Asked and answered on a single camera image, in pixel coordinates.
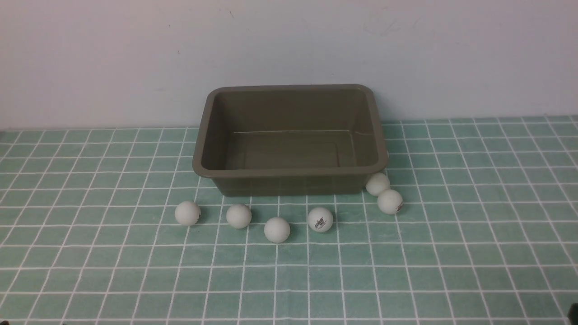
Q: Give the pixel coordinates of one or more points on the white ball with logo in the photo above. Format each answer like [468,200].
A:
[320,219]

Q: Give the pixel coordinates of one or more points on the olive green plastic bin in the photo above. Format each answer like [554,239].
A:
[268,141]

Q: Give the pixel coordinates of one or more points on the green checkered tablecloth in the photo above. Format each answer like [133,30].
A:
[487,234]

